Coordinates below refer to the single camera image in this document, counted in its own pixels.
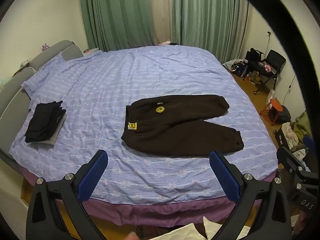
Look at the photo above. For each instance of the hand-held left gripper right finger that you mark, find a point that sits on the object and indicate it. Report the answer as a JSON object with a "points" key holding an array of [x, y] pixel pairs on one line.
{"points": [[225, 177]]}

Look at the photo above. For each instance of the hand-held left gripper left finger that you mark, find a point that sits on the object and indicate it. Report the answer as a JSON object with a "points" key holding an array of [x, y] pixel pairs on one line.
{"points": [[92, 176]]}

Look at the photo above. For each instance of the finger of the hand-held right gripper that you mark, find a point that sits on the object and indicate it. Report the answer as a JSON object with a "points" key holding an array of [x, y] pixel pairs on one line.
{"points": [[308, 141], [287, 158]]}

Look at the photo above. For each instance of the brown pants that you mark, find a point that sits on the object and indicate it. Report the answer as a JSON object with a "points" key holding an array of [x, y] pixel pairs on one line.
{"points": [[175, 135]]}

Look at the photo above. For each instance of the person's left hand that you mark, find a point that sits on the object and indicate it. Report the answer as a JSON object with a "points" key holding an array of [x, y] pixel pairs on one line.
{"points": [[131, 236]]}

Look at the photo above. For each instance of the green garment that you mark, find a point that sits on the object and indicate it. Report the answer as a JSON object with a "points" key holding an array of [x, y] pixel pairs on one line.
{"points": [[302, 125]]}

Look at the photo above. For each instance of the white floral cloth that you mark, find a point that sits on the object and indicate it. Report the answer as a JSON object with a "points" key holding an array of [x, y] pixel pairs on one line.
{"points": [[291, 135]]}

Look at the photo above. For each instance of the dark bag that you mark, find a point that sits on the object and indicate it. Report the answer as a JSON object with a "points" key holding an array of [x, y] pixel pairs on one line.
{"points": [[285, 115]]}

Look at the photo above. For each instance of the red stool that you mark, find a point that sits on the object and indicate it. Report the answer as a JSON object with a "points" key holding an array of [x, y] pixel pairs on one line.
{"points": [[276, 105]]}

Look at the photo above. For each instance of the folded grey garment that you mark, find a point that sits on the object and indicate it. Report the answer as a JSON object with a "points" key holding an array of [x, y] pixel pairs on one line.
{"points": [[48, 140]]}

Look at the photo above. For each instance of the white plastic bag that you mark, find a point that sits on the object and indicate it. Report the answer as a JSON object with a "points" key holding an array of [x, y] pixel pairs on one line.
{"points": [[271, 94]]}

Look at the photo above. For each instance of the stack of folded black clothes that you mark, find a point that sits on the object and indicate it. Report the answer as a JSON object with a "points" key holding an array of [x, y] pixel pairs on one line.
{"points": [[43, 122]]}

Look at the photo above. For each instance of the white quilted cloth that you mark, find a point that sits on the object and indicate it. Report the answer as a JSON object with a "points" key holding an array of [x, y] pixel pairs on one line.
{"points": [[175, 233]]}

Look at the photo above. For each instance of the dark brown cloth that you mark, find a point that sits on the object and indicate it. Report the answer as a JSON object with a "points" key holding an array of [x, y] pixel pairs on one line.
{"points": [[147, 232]]}

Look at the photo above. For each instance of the pink plush toy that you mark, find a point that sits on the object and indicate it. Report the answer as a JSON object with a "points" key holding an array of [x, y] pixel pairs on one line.
{"points": [[267, 67]]}

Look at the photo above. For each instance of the black chair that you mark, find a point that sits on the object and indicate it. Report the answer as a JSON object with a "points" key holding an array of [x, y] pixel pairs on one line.
{"points": [[276, 57]]}

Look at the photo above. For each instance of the blue striped bed cover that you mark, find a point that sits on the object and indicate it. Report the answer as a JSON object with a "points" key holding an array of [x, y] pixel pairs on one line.
{"points": [[100, 85]]}

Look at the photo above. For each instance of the black bag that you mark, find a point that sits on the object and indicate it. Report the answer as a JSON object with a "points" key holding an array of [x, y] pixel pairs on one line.
{"points": [[253, 55]]}

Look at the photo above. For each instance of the white patterned bag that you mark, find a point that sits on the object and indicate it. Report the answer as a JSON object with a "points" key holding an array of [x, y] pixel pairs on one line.
{"points": [[233, 65]]}

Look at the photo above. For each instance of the blue striped pillow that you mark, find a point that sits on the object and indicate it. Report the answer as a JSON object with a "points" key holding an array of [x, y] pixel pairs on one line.
{"points": [[45, 76]]}

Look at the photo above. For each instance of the grey padded headboard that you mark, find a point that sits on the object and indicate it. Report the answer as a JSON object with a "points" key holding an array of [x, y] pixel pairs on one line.
{"points": [[15, 92]]}

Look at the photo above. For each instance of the white nightstand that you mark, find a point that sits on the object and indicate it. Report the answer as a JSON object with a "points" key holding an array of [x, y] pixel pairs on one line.
{"points": [[91, 50]]}

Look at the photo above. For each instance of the tissue pack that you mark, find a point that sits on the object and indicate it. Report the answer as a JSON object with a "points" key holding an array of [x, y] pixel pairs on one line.
{"points": [[25, 62]]}

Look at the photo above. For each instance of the small purple toy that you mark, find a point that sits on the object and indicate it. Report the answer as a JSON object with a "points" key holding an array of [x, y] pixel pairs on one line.
{"points": [[45, 46]]}

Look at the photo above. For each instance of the green curtain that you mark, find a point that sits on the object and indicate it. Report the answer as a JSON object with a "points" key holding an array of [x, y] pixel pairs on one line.
{"points": [[117, 15], [210, 17]]}

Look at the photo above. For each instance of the beige curtain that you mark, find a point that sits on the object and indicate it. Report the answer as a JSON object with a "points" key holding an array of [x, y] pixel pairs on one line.
{"points": [[161, 12]]}

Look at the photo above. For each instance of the small camera on stand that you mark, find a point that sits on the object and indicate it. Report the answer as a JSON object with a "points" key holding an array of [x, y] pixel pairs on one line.
{"points": [[269, 33]]}

